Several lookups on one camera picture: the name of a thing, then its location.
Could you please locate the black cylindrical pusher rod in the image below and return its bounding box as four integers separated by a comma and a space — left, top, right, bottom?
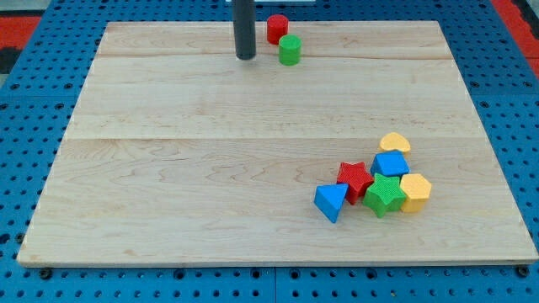
232, 0, 256, 60

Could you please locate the red cylinder block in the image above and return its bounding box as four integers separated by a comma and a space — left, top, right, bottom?
266, 14, 289, 45

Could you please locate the green cylinder block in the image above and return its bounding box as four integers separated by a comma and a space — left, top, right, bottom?
278, 35, 302, 66

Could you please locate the blue pentagon block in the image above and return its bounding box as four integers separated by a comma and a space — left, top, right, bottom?
370, 151, 410, 177

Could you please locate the light wooden board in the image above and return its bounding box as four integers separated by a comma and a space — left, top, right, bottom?
18, 21, 538, 268

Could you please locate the red star block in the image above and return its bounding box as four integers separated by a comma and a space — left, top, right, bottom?
337, 162, 374, 205

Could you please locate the yellow hexagon block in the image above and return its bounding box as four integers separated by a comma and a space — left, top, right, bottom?
400, 173, 432, 213

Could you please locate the yellow heart block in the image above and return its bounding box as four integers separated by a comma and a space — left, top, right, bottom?
378, 132, 411, 154

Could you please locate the blue triangle block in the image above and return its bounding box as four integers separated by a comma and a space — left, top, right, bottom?
313, 183, 349, 223

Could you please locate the green star block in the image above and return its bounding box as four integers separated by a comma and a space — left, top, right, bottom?
363, 173, 407, 218

